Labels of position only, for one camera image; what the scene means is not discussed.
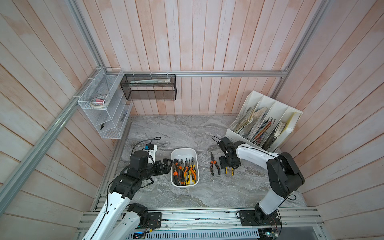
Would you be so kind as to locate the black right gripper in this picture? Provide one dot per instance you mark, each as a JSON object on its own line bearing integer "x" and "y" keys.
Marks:
{"x": 222, "y": 163}

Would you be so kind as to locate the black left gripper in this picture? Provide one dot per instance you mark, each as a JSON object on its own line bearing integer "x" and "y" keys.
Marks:
{"x": 167, "y": 169}

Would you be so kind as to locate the yellow black pliers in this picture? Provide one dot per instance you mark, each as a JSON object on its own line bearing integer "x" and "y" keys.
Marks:
{"x": 229, "y": 170}

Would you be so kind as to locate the orange black pliers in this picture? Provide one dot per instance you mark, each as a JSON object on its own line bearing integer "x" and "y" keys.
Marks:
{"x": 213, "y": 163}

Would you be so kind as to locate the white plastic storage box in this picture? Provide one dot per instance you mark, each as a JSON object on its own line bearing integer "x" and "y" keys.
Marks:
{"x": 184, "y": 155}

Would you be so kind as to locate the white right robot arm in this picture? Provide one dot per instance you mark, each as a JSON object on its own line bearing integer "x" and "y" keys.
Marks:
{"x": 284, "y": 175}

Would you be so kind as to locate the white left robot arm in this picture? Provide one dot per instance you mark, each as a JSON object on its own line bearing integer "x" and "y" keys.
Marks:
{"x": 118, "y": 217}

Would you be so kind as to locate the orange pliers in box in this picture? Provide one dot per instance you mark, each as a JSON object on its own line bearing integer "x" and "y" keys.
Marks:
{"x": 177, "y": 173}

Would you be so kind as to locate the yellow pliers in box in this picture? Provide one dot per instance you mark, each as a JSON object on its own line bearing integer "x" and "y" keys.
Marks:
{"x": 192, "y": 172}

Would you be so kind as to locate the white desktop file organizer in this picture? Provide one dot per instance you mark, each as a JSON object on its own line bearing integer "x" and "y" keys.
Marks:
{"x": 263, "y": 122}

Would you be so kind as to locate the tape roll on shelf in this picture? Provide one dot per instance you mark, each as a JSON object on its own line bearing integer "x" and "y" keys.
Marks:
{"x": 97, "y": 103}

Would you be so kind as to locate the white wire mesh shelf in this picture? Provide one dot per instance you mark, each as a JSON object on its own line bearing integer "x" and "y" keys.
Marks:
{"x": 110, "y": 122}

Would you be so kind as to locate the black mesh wall basket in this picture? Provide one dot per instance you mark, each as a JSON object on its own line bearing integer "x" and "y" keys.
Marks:
{"x": 149, "y": 87}

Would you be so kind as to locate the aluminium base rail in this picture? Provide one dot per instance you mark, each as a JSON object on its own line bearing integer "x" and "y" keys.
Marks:
{"x": 203, "y": 219}

